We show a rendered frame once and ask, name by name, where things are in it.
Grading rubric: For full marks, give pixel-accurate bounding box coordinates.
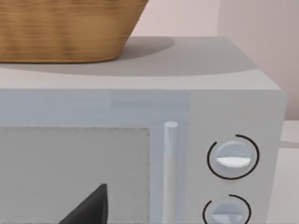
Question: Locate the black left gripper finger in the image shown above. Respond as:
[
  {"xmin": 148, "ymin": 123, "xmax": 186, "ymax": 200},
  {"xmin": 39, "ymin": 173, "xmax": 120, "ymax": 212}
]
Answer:
[{"xmin": 57, "ymin": 183, "xmax": 110, "ymax": 224}]

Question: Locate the pale microwave oven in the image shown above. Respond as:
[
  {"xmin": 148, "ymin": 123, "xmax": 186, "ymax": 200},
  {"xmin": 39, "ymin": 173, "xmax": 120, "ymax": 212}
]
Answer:
[{"xmin": 0, "ymin": 36, "xmax": 286, "ymax": 224}]

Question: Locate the pale microwave door handle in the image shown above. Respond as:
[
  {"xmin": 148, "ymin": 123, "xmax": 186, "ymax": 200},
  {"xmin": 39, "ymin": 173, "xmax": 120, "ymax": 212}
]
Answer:
[{"xmin": 163, "ymin": 121, "xmax": 178, "ymax": 224}]

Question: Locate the pale microwave door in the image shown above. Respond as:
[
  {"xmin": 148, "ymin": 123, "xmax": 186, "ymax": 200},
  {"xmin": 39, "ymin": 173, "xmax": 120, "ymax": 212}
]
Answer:
[{"xmin": 0, "ymin": 90, "xmax": 190, "ymax": 224}]

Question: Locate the woven wooden basket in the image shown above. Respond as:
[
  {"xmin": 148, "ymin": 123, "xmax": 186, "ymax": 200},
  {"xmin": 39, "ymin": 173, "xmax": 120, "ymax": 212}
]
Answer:
[{"xmin": 0, "ymin": 0, "xmax": 150, "ymax": 64}]

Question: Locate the pale round microwave knob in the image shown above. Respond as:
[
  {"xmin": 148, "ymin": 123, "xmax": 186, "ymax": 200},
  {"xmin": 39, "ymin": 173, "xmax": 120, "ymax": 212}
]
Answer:
[
  {"xmin": 208, "ymin": 198, "xmax": 246, "ymax": 224},
  {"xmin": 212, "ymin": 140, "xmax": 255, "ymax": 176}
]

